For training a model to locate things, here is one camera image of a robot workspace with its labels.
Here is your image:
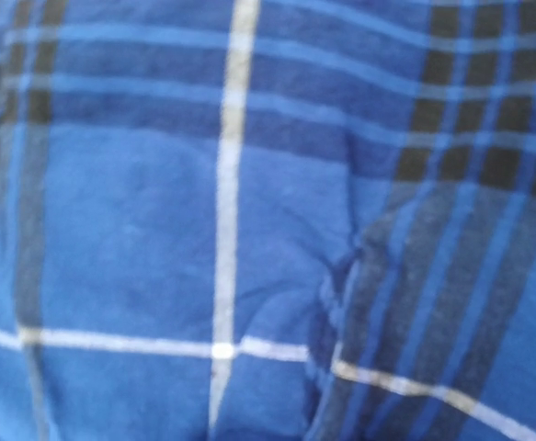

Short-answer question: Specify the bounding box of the blue plaid long sleeve shirt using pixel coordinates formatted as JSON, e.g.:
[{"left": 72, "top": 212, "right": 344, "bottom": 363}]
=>
[{"left": 0, "top": 1, "right": 536, "bottom": 440}]

